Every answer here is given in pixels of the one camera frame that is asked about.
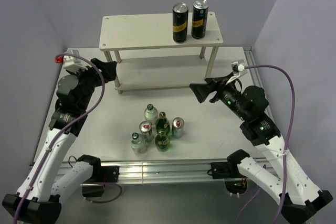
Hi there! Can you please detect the black can right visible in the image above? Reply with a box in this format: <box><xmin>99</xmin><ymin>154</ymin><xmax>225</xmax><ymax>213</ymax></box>
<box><xmin>191</xmin><ymin>0</ymin><xmax>208</xmax><ymax>39</ymax></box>

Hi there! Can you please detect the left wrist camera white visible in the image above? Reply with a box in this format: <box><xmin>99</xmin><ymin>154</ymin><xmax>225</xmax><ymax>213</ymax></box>
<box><xmin>55</xmin><ymin>56</ymin><xmax>88</xmax><ymax>73</ymax></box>

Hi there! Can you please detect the aluminium front rail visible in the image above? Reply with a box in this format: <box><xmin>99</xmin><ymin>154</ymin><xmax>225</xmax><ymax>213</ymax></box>
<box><xmin>56</xmin><ymin>158</ymin><xmax>279</xmax><ymax>184</ymax></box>

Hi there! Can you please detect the clear bottle green cap back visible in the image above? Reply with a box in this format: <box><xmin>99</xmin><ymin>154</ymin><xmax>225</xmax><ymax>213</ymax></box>
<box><xmin>144</xmin><ymin>104</ymin><xmax>159</xmax><ymax>125</ymax></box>

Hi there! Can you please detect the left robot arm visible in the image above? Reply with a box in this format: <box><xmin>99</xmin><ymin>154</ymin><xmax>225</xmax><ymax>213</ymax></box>
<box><xmin>2</xmin><ymin>58</ymin><xmax>117</xmax><ymax>223</ymax></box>

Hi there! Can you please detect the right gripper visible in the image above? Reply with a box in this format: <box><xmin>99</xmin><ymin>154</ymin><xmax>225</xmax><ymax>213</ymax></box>
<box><xmin>188</xmin><ymin>71</ymin><xmax>248</xmax><ymax>119</ymax></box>

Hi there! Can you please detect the black can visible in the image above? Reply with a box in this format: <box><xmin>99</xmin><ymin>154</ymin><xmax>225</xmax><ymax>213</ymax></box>
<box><xmin>172</xmin><ymin>3</ymin><xmax>188</xmax><ymax>43</ymax></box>
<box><xmin>191</xmin><ymin>0</ymin><xmax>208</xmax><ymax>39</ymax></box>

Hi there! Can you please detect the green glass bottle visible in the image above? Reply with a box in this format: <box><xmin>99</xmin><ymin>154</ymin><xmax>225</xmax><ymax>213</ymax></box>
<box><xmin>155</xmin><ymin>133</ymin><xmax>170</xmax><ymax>152</ymax></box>
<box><xmin>156</xmin><ymin>112</ymin><xmax>170</xmax><ymax>136</ymax></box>

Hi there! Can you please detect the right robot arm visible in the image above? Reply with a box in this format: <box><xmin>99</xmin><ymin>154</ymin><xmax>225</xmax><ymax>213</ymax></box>
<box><xmin>190</xmin><ymin>76</ymin><xmax>333</xmax><ymax>223</ymax></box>

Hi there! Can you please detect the black can left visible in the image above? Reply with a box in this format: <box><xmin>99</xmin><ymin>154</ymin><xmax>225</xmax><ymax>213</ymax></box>
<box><xmin>172</xmin><ymin>3</ymin><xmax>188</xmax><ymax>43</ymax></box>

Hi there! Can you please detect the silver can red top right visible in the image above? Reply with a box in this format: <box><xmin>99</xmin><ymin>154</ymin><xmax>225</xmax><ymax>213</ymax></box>
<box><xmin>172</xmin><ymin>117</ymin><xmax>184</xmax><ymax>138</ymax></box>

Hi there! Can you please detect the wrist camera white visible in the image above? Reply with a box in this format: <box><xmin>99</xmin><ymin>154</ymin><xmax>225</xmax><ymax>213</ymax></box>
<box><xmin>226</xmin><ymin>59</ymin><xmax>247</xmax><ymax>84</ymax></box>
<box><xmin>55</xmin><ymin>56</ymin><xmax>88</xmax><ymax>73</ymax></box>

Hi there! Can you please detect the silver can red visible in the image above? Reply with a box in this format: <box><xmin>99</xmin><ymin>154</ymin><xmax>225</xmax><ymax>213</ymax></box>
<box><xmin>139</xmin><ymin>121</ymin><xmax>154</xmax><ymax>143</ymax></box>
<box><xmin>172</xmin><ymin>117</ymin><xmax>184</xmax><ymax>138</ymax></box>

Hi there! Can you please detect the green glass bottle front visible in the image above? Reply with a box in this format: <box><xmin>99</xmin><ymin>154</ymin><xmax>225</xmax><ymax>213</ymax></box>
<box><xmin>155</xmin><ymin>133</ymin><xmax>170</xmax><ymax>152</ymax></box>

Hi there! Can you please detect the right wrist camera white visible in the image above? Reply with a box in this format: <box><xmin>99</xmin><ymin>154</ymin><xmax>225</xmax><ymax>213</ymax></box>
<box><xmin>226</xmin><ymin>59</ymin><xmax>247</xmax><ymax>84</ymax></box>

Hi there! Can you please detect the white two-tier shelf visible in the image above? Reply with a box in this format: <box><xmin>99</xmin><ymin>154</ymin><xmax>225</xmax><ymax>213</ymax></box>
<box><xmin>99</xmin><ymin>12</ymin><xmax>223</xmax><ymax>93</ymax></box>

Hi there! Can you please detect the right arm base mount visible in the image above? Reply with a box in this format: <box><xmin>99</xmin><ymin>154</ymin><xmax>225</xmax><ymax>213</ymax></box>
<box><xmin>207</xmin><ymin>161</ymin><xmax>257</xmax><ymax>198</ymax></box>

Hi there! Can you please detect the green glass bottle back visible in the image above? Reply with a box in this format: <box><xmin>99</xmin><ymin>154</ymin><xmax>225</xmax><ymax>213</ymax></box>
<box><xmin>156</xmin><ymin>112</ymin><xmax>170</xmax><ymax>136</ymax></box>

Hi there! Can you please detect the aluminium side rail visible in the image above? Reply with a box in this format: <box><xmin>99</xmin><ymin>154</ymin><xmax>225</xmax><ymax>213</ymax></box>
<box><xmin>243</xmin><ymin>47</ymin><xmax>263</xmax><ymax>88</ymax></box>

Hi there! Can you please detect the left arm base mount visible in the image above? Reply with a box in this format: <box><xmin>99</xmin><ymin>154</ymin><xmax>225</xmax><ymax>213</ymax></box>
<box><xmin>68</xmin><ymin>155</ymin><xmax>123</xmax><ymax>204</ymax></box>

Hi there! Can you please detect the clear bottle green cap front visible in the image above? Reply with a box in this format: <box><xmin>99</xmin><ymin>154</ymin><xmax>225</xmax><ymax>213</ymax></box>
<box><xmin>131</xmin><ymin>132</ymin><xmax>146</xmax><ymax>154</ymax></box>

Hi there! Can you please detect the clear bottle green cap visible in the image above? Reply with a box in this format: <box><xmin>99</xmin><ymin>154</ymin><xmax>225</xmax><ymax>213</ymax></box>
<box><xmin>144</xmin><ymin>104</ymin><xmax>159</xmax><ymax>125</ymax></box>
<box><xmin>131</xmin><ymin>132</ymin><xmax>146</xmax><ymax>154</ymax></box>

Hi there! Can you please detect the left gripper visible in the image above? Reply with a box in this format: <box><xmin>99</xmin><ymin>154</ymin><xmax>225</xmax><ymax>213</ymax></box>
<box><xmin>68</xmin><ymin>58</ymin><xmax>117</xmax><ymax>110</ymax></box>

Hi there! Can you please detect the silver can red top left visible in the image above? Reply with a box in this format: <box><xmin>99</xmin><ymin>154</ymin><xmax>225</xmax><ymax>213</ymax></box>
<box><xmin>139</xmin><ymin>121</ymin><xmax>154</xmax><ymax>143</ymax></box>

